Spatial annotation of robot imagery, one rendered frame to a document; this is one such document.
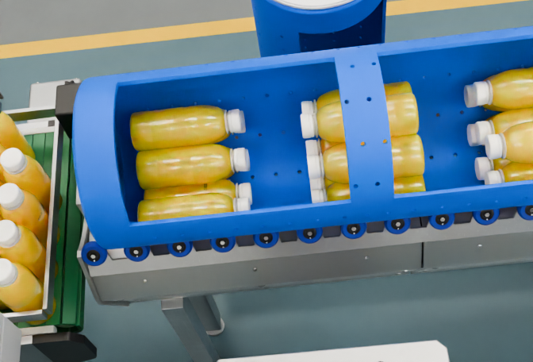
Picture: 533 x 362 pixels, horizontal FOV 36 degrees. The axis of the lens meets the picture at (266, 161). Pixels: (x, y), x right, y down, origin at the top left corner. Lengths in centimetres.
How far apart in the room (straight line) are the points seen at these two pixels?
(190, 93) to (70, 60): 155
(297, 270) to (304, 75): 35
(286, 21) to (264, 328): 104
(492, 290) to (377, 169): 125
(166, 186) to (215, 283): 23
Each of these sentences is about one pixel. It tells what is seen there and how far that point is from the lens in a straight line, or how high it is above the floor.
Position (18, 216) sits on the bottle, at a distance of 143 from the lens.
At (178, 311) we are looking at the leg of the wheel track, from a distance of 176.
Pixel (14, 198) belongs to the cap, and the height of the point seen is 108.
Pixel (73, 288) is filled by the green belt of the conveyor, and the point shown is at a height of 89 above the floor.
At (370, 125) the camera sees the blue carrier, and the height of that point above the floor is 122.
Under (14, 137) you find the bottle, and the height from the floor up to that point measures 100.
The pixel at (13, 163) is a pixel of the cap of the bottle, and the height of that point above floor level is 108.
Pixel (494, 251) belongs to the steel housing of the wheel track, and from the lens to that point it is 151.
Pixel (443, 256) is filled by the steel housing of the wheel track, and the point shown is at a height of 86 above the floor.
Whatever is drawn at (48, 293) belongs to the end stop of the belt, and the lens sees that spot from 143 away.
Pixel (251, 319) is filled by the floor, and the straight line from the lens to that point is 237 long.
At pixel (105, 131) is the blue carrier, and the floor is 123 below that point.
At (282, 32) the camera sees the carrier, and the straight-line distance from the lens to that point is 165.
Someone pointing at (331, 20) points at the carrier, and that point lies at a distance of 160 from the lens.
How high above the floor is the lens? 224
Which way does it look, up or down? 60 degrees down
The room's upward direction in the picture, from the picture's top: 11 degrees counter-clockwise
